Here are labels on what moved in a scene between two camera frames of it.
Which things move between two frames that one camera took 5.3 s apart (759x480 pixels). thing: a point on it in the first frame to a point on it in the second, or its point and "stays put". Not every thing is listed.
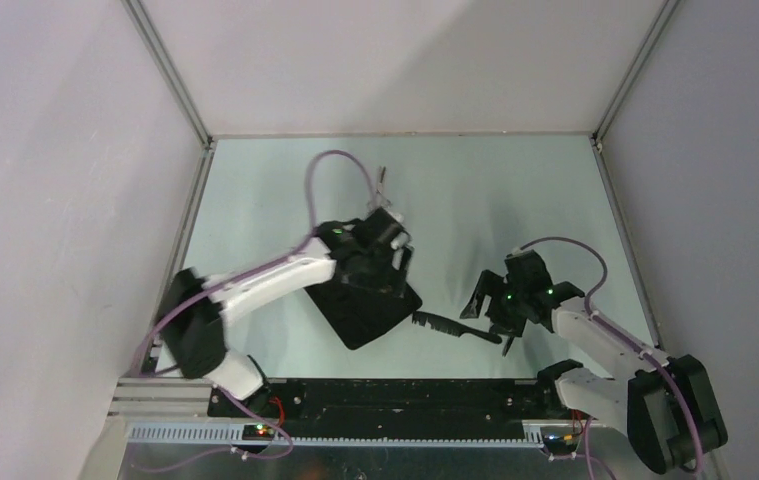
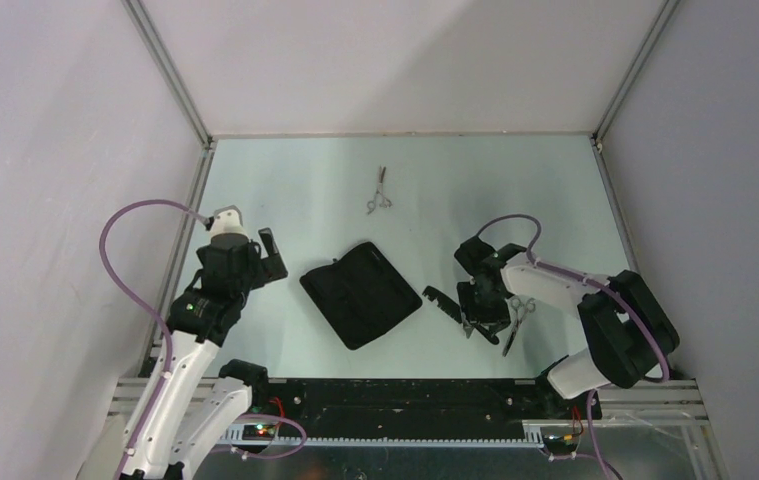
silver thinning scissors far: [379, 200] stays put
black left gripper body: [377, 273] to [253, 278]
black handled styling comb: [447, 325] to [452, 308]
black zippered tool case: [358, 314] stays put
